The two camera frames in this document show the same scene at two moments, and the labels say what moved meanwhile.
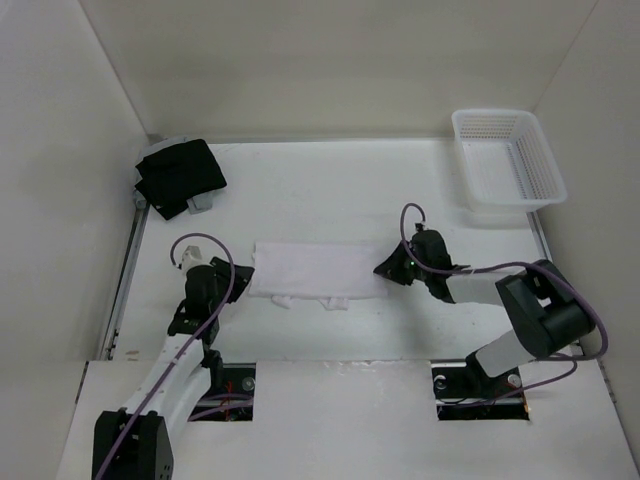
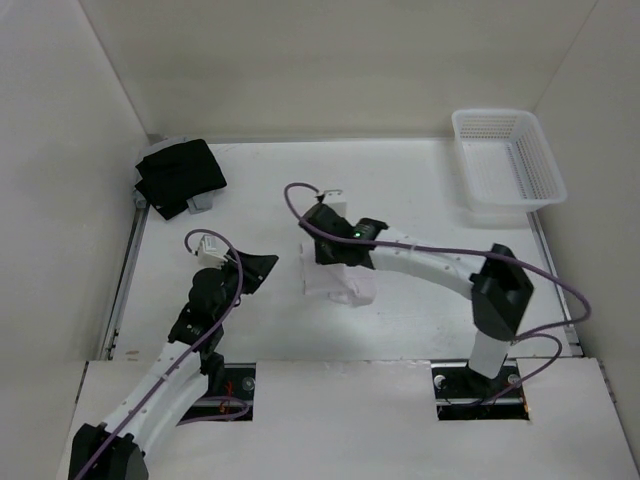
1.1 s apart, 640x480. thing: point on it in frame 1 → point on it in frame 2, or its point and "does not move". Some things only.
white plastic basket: [508, 164] does not move
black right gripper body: [422, 274] → [327, 255]
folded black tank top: [173, 176] does not move
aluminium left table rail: [108, 342] does not move
